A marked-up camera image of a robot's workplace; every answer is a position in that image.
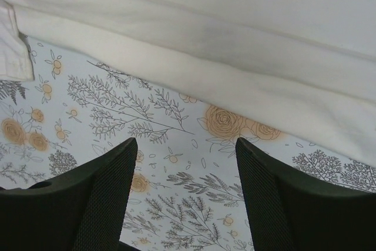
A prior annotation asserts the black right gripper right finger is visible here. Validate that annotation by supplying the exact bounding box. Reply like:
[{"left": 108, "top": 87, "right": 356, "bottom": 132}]
[{"left": 236, "top": 138, "right": 375, "bottom": 250}]

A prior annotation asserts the floral patterned table mat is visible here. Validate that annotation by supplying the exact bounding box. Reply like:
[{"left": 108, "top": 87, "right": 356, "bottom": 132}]
[{"left": 1, "top": 38, "right": 375, "bottom": 250}]

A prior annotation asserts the cream white t shirt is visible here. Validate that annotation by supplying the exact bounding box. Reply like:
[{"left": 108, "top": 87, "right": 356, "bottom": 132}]
[{"left": 1, "top": 0, "right": 375, "bottom": 166}]

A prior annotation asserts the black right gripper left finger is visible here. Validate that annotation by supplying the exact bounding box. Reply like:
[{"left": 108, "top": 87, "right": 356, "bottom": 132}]
[{"left": 1, "top": 138, "right": 138, "bottom": 250}]

